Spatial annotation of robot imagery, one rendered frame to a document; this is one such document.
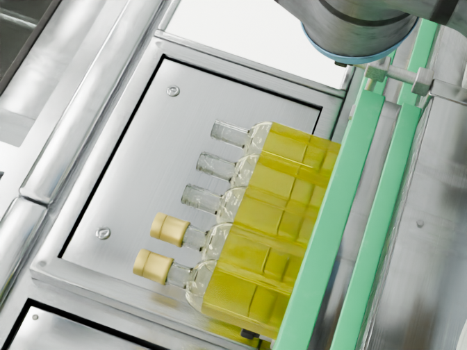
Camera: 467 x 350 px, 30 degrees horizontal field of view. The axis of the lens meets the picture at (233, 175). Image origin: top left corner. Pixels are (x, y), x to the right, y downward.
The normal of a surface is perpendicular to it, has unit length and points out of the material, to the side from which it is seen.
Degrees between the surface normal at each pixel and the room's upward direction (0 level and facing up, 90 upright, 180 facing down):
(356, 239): 90
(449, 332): 90
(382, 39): 125
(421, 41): 90
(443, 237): 90
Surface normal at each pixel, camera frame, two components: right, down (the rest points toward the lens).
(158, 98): 0.11, -0.54
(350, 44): -0.25, 0.95
